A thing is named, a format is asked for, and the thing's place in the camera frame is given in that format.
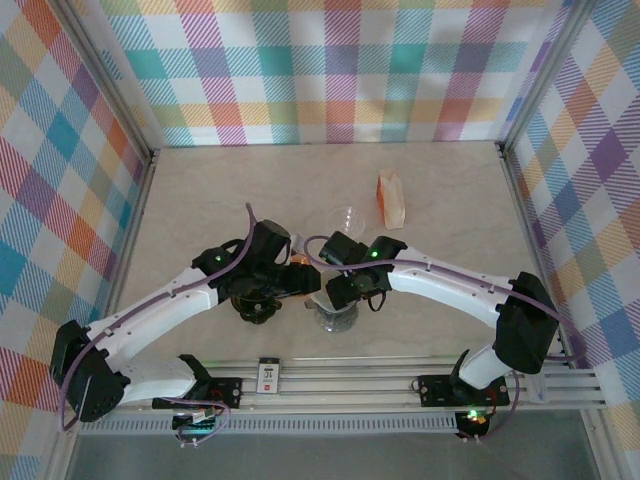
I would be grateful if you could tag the orange coffee dripper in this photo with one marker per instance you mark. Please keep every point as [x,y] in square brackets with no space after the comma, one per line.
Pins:
[299,259]

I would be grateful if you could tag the white paper coffee filter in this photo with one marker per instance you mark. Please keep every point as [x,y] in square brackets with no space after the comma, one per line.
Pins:
[314,302]

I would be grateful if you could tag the dark green coffee dripper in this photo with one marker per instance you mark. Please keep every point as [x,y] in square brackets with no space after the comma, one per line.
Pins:
[255,311]

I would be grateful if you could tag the grey coffee dripper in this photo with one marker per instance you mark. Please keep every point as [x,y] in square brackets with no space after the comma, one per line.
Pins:
[335,322]

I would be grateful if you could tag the clear plastic coffee dripper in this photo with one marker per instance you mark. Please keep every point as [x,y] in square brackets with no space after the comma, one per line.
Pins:
[345,220]

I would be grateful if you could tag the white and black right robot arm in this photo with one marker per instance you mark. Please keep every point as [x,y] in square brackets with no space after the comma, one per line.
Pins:
[450,287]

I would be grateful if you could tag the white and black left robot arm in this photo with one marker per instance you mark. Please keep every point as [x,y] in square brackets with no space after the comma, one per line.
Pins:
[150,312]

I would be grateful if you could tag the orange coffee filter package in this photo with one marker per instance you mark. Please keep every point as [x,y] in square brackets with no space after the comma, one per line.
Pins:
[392,205]

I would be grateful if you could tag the white label card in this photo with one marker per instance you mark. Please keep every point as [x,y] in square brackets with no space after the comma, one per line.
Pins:
[268,375]

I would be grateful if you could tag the small circuit board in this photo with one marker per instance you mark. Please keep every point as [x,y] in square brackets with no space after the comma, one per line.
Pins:
[197,425]
[472,422]

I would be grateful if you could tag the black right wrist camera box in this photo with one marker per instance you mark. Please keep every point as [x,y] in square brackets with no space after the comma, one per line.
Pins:
[340,247]

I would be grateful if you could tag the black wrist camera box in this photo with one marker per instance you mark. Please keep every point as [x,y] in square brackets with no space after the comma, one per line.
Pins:
[267,240]
[340,247]

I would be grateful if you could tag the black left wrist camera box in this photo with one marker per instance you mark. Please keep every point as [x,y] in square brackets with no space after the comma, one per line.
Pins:
[267,240]

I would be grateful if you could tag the aluminium side rail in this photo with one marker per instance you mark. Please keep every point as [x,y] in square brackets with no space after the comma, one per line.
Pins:
[520,200]
[132,225]

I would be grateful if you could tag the clear plastic bracket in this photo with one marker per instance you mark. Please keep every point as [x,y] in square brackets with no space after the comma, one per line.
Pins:
[540,385]

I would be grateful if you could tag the aluminium frame post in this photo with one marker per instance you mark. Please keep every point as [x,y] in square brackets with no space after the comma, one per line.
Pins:
[107,80]
[545,75]

